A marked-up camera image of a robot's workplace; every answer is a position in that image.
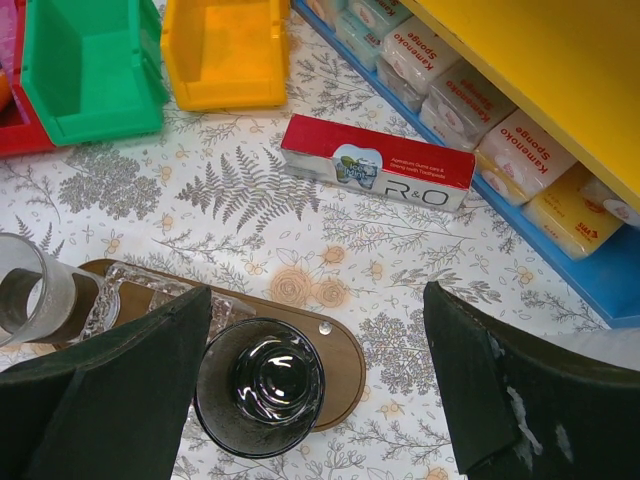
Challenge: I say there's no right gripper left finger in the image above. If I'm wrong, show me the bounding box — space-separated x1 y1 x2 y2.
1 287 212 479

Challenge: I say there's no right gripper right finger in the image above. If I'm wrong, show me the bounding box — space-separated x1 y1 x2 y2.
423 282 639 479

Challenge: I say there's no clear glass cup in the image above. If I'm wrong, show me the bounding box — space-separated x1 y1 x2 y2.
1 233 80 346

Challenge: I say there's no green translucent cup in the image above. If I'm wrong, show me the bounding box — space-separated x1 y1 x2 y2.
194 318 325 459

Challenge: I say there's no clear textured acrylic holder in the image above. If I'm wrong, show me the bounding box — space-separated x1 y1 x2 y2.
74 262 256 343

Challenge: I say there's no brown oval wooden tray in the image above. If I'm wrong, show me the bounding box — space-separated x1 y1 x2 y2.
78 259 366 433

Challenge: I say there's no red silver toothpaste box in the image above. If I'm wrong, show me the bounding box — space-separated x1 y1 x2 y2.
281 114 476 212

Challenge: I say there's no orange toothpaste tube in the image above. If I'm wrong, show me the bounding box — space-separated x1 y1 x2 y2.
0 69 13 111

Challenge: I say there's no pink toothpaste tube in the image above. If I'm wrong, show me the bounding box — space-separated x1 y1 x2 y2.
0 0 25 82

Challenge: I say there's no clear plastic water bottle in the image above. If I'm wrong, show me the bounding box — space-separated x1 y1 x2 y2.
545 328 640 371

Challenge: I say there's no yellow sponge pack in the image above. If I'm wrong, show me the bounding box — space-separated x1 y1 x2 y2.
522 164 623 260

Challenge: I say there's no pink white sponge pack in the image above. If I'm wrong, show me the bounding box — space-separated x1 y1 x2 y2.
475 109 576 206

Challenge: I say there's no red plastic bin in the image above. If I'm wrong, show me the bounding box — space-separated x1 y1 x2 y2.
1 1 56 157

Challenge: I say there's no green bin with cups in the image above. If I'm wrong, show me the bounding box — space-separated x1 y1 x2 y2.
21 0 169 146

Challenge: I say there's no blue yellow pink shelf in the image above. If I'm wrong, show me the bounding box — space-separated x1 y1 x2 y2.
290 0 640 330

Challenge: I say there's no yellow plastic bin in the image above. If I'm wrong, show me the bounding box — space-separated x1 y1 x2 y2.
161 0 290 111

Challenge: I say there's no teal sponge pack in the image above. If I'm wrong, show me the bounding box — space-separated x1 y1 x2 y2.
305 0 347 29
336 1 406 71

